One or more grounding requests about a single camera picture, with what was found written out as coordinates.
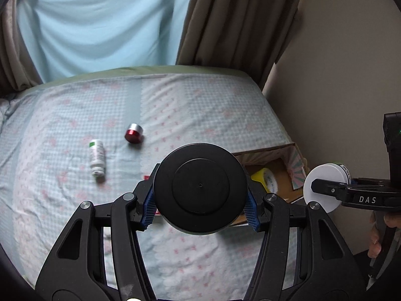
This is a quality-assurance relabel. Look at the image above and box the person's right hand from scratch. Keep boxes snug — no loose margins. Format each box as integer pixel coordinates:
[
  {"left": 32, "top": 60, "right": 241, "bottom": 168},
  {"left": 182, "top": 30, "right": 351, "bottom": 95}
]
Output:
[{"left": 367, "top": 211, "right": 401, "bottom": 258}]

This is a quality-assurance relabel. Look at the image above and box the black round jar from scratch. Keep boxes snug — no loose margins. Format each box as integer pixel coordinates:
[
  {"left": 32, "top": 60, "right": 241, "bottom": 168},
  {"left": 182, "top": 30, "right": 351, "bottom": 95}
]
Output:
[{"left": 153, "top": 143, "right": 250, "bottom": 235}]

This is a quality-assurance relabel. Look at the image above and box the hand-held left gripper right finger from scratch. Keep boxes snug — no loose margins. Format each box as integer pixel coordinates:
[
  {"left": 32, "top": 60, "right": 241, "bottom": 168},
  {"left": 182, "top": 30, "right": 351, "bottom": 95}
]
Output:
[{"left": 242, "top": 178, "right": 368, "bottom": 301}]

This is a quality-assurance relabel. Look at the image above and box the white round jar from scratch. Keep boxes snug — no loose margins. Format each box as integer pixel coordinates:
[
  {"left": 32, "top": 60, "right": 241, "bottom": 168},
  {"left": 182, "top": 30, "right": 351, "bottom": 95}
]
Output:
[{"left": 303, "top": 163, "right": 353, "bottom": 213}]

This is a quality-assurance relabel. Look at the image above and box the cardboard box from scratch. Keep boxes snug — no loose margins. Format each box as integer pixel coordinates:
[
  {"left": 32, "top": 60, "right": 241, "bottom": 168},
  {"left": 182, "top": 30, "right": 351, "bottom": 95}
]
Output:
[{"left": 228, "top": 142, "right": 308, "bottom": 227}]

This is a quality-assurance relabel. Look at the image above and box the yellow tape roll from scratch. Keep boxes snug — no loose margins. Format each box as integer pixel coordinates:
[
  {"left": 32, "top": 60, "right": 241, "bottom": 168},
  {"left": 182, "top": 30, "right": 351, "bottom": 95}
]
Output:
[{"left": 251, "top": 168, "right": 279, "bottom": 194}]

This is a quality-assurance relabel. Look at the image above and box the brown curtain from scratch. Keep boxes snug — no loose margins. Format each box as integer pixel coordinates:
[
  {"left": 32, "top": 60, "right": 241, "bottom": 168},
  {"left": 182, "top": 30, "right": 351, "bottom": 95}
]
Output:
[
  {"left": 175, "top": 0, "right": 308, "bottom": 92},
  {"left": 0, "top": 0, "right": 46, "bottom": 96}
]

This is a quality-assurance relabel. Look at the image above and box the floral printed bed sheet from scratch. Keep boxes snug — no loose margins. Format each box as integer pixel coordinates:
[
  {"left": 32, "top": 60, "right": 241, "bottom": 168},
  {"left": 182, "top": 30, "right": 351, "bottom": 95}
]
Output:
[{"left": 0, "top": 69, "right": 303, "bottom": 301}]

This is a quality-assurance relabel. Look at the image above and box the light blue curtain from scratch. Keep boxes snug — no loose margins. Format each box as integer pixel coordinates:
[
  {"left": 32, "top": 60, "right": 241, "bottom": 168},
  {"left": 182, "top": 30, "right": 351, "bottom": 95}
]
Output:
[{"left": 17, "top": 0, "right": 196, "bottom": 84}]

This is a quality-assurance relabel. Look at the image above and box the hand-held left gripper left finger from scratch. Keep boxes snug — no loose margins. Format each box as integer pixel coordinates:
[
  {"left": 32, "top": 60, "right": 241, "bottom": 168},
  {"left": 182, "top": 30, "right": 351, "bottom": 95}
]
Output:
[{"left": 35, "top": 164, "right": 160, "bottom": 301}]

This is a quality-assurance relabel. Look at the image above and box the white pill bottle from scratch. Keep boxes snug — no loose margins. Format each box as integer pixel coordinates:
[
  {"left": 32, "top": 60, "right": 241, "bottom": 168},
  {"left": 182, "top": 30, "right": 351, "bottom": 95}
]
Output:
[{"left": 89, "top": 139, "right": 106, "bottom": 177}]

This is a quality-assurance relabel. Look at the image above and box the red and silver round tin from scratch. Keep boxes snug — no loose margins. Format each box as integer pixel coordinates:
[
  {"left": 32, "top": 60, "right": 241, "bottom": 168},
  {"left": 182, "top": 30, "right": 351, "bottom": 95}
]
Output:
[{"left": 124, "top": 122, "right": 145, "bottom": 145}]

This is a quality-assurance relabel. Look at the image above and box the patterned paper liner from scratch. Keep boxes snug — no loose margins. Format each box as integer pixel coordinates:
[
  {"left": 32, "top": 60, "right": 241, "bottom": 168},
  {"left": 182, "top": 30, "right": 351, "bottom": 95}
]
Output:
[{"left": 283, "top": 146, "right": 306, "bottom": 191}]

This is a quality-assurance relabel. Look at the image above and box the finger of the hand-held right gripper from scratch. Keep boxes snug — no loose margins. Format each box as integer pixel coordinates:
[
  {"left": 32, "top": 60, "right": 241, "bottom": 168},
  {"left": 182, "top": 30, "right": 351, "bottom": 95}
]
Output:
[
  {"left": 351, "top": 177, "right": 393, "bottom": 186},
  {"left": 311, "top": 178, "right": 401, "bottom": 209}
]

